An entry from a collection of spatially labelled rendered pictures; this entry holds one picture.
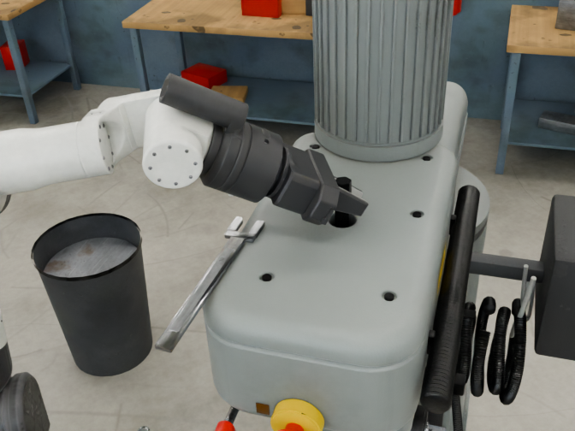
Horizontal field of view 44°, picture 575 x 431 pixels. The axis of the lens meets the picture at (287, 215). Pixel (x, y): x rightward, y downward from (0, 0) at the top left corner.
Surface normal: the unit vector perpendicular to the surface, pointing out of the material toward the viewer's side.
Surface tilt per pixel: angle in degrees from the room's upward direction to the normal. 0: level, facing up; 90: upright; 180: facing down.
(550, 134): 0
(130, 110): 96
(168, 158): 96
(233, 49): 90
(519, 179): 0
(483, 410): 0
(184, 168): 96
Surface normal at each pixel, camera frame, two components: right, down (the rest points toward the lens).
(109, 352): 0.27, 0.58
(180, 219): -0.04, -0.83
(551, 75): -0.28, 0.55
